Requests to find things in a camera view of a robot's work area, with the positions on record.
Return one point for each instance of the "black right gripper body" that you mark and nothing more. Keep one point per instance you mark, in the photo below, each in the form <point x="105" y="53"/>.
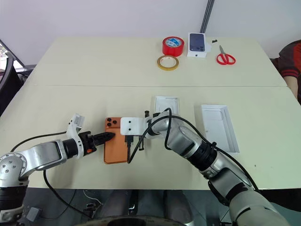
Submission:
<point x="141" y="142"/>

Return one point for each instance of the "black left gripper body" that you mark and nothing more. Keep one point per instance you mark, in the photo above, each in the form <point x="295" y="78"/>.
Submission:
<point x="87" y="142"/>

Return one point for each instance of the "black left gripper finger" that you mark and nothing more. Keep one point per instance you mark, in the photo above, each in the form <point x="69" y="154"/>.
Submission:
<point x="100" y="143"/>
<point x="103" y="136"/>

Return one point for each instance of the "orange smartphone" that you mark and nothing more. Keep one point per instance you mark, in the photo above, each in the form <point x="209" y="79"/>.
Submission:
<point x="113" y="150"/>

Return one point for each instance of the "person's bare forearm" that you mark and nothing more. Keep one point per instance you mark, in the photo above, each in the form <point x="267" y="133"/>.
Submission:
<point x="294" y="87"/>

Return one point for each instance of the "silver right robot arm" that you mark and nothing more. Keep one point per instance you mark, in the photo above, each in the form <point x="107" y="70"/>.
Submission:
<point x="188" y="141"/>

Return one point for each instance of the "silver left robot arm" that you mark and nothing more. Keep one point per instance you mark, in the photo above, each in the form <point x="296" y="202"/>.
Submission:
<point x="42" y="153"/>

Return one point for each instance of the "white phone box base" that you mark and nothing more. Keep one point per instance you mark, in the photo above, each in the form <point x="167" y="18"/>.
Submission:
<point x="164" y="103"/>

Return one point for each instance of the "white phone box lid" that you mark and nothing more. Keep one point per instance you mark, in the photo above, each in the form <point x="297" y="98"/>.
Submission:
<point x="218" y="127"/>

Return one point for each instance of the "phone box with blue print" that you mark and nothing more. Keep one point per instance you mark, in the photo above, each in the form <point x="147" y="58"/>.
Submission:
<point x="197" y="43"/>

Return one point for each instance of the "yellow tape roll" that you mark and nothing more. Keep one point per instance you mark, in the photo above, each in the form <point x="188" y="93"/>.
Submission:
<point x="162" y="66"/>

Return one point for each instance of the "grey power adapter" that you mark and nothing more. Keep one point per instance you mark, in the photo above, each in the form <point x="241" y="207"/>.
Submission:
<point x="33" y="213"/>

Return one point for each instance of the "black office chair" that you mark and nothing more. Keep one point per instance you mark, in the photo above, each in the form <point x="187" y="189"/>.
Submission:
<point x="9" y="84"/>

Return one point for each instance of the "red tape roll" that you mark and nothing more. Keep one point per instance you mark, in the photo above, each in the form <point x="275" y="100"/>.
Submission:
<point x="172" y="47"/>

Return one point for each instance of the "small black clip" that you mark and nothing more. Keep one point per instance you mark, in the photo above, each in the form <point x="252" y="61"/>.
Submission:
<point x="214" y="41"/>

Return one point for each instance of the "person in dark red sweater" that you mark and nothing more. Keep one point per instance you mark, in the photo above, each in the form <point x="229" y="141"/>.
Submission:
<point x="290" y="58"/>

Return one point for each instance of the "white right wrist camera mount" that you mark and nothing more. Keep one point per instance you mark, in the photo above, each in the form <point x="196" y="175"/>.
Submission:
<point x="130" y="126"/>

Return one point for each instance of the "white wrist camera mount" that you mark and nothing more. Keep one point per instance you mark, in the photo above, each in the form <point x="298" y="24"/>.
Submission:
<point x="75" y="122"/>
<point x="130" y="126"/>

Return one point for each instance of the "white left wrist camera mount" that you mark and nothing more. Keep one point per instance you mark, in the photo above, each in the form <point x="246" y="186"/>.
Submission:
<point x="75" y="122"/>

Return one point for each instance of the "dark diagonal frame bar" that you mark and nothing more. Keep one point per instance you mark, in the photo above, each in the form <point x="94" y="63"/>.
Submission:
<point x="11" y="53"/>

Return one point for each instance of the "dark striped wall strip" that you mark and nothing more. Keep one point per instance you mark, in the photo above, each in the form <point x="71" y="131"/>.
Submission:
<point x="207" y="16"/>

